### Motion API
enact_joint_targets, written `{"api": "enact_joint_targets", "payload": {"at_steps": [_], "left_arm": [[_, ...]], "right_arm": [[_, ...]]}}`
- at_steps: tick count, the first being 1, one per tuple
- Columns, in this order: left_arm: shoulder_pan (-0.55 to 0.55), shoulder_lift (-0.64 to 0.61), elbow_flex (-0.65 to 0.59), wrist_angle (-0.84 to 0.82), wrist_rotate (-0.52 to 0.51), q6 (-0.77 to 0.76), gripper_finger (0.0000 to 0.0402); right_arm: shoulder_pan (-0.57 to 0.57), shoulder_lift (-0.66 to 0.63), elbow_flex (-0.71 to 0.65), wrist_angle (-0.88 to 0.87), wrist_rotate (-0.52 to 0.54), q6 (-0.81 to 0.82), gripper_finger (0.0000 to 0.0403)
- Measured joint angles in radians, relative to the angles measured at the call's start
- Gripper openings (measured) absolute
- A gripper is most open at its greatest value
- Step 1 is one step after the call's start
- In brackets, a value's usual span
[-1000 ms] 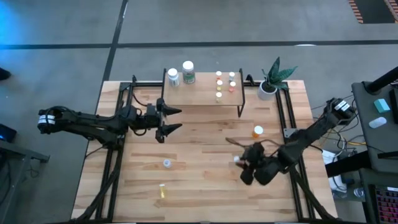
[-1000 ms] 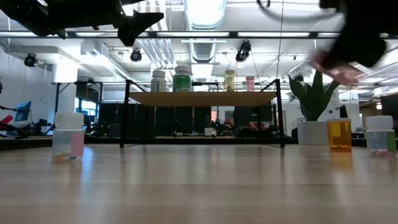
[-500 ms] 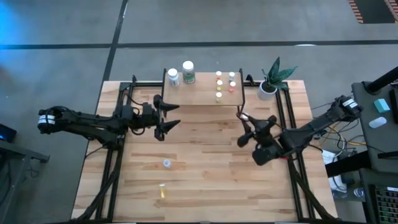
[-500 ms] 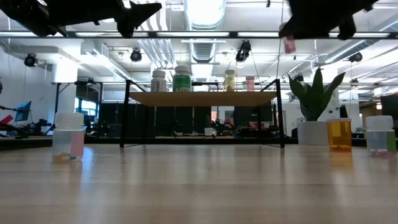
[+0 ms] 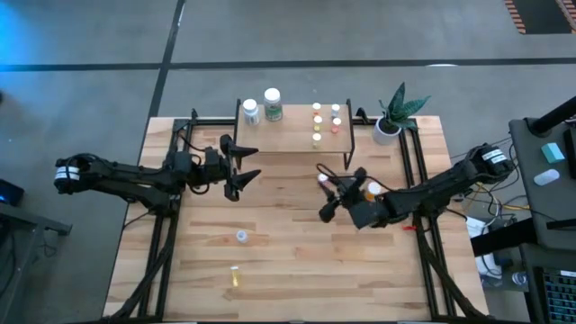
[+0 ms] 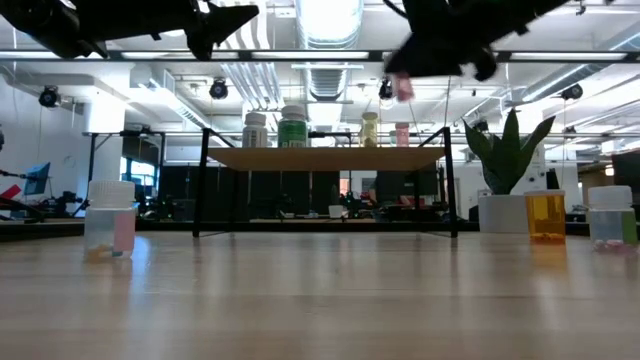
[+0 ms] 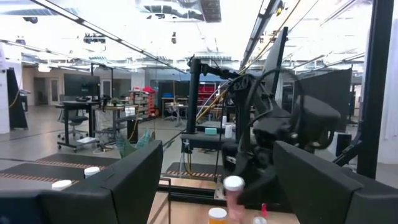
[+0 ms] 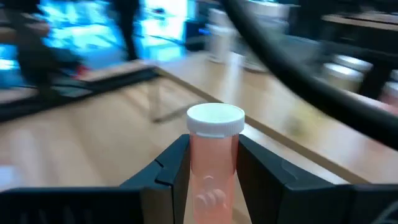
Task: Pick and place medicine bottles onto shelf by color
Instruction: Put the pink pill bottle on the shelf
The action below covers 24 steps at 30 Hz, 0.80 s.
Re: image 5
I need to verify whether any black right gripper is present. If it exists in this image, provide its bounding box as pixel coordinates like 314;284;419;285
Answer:
318;166;389;230

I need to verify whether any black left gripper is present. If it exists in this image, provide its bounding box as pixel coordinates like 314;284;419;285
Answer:
197;133;263;203

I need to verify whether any orange vial white cap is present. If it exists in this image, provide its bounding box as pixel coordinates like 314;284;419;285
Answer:
364;181;383;203

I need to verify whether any white opaque bottle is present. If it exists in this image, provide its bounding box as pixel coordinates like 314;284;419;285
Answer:
241;98;261;127

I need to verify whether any large green-label bottle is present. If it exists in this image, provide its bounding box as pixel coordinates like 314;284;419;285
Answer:
263;87;284;122

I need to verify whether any white round plant pot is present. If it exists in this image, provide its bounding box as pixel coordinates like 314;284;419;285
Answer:
372;116;403;147

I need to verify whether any green snake plant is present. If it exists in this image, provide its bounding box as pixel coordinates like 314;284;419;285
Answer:
377;81;432;134

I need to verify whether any white power adapter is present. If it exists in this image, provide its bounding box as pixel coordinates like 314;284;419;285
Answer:
465;215;491;239

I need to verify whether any dark grey desk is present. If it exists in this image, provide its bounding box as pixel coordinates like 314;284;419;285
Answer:
508;117;576;253

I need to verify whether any grey metal stand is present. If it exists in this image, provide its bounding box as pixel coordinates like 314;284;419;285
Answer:
0;202;73;324

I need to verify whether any white plastic container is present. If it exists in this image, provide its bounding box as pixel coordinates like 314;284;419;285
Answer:
533;168;562;187

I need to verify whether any teal box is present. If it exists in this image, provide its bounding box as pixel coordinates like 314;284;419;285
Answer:
540;142;566;165

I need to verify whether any black box blue light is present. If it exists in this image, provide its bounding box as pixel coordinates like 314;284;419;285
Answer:
0;178;26;208

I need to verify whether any black desk pole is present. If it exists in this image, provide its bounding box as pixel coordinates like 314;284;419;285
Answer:
528;96;576;136

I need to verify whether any black backlit keyboard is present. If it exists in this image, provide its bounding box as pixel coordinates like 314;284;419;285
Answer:
542;268;576;324

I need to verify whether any black mat orange striped edge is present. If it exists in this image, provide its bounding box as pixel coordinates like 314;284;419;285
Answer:
503;0;576;35

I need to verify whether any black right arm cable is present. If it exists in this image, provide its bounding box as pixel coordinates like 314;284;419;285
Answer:
316;162;361;184

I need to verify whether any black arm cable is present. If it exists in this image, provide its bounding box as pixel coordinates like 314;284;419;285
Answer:
177;132;212;195
316;162;361;184

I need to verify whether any black metal rig frame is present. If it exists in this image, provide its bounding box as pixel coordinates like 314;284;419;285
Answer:
105;107;485;324

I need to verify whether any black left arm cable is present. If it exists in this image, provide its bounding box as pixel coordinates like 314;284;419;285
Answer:
177;132;212;195

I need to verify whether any wooden shelf black metal frame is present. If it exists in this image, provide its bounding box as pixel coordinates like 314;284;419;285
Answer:
233;98;356;171

